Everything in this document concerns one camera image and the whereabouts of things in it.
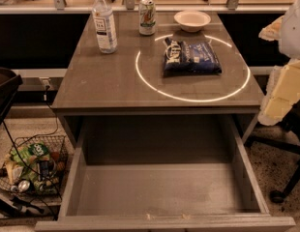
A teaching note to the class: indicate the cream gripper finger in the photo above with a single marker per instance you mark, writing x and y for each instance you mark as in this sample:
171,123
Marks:
282,92
272,31

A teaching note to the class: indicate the clear plastic water bottle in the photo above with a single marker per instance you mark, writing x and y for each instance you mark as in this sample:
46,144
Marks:
103,18

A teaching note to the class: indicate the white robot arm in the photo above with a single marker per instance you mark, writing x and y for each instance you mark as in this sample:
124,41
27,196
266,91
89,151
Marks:
289,43

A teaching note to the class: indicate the grey open drawer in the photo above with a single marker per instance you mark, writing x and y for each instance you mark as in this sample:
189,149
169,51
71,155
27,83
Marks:
167,173

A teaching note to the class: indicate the black office chair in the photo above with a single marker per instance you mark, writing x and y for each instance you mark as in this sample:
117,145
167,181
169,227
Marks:
290,122

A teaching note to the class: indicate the white ceramic bowl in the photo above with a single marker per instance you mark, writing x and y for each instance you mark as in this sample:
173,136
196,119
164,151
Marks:
192,21

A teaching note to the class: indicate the blue chip bag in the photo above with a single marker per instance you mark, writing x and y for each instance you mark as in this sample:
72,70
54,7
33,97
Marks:
182,58

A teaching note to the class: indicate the white green soda can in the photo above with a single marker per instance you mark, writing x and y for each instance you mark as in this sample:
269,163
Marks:
147,17

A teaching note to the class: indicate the grey cabinet table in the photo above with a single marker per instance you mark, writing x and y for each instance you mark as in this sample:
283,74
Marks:
130,81

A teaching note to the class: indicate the black bin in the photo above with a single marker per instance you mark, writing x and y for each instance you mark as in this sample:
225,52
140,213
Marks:
9,83

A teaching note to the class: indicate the green snack bag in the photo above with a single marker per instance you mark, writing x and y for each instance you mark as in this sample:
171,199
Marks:
29,156

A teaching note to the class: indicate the silver can in basket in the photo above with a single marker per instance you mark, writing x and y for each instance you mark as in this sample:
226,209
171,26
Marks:
24,185

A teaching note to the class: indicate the black wire basket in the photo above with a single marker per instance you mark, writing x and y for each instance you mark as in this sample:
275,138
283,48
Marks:
51,173

